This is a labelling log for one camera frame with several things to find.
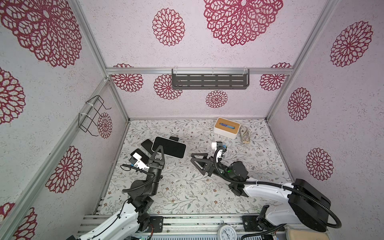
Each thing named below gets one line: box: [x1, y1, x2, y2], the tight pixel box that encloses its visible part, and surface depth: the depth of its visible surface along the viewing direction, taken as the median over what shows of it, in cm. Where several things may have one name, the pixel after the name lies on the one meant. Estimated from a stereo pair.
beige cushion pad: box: [285, 229, 330, 240], surface depth 70 cm
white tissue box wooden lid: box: [213, 117, 241, 139], surface depth 112 cm
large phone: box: [151, 136, 187, 159], surface depth 67 cm
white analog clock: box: [217, 225, 238, 240], surface depth 70 cm
